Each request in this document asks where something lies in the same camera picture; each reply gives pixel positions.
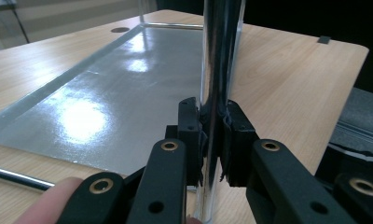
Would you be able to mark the metal floor rail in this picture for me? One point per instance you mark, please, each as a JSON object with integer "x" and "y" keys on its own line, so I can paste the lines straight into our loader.
{"x": 358, "y": 132}

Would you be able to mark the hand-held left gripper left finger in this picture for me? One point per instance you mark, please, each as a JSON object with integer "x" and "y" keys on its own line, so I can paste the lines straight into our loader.
{"x": 190, "y": 140}

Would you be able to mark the grey tape piece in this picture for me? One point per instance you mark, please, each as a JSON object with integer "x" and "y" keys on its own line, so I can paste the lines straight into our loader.
{"x": 324, "y": 39}

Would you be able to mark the dark round table grommet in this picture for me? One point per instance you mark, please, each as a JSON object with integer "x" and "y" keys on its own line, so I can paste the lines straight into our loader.
{"x": 120, "y": 30}

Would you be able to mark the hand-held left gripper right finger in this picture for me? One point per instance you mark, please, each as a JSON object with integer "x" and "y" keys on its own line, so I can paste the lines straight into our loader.
{"x": 237, "y": 149}

